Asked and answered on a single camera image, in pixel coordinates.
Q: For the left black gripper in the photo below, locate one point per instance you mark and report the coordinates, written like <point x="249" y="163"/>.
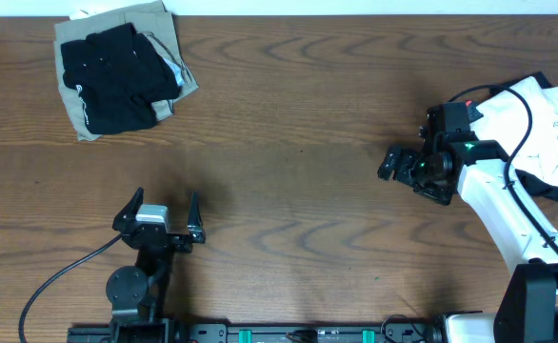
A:
<point x="160" y="239"/>

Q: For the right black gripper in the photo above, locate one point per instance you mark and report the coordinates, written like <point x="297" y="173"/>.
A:
<point x="403" y="173"/>

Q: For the black t-shirt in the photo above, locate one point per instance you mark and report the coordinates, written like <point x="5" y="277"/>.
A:
<point x="118" y="75"/>

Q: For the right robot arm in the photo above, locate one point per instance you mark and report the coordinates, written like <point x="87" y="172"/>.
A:
<point x="480" y="174"/>

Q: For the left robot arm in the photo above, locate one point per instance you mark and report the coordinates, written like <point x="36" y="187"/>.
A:
<point x="137" y="293"/>

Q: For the black white printed garment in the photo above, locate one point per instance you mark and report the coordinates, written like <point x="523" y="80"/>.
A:
<point x="503" y="118"/>

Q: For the folded khaki shorts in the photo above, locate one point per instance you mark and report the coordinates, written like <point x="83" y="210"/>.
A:
<point x="151" y="19"/>

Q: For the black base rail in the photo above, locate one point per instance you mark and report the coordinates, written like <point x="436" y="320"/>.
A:
<point x="394" y="329"/>

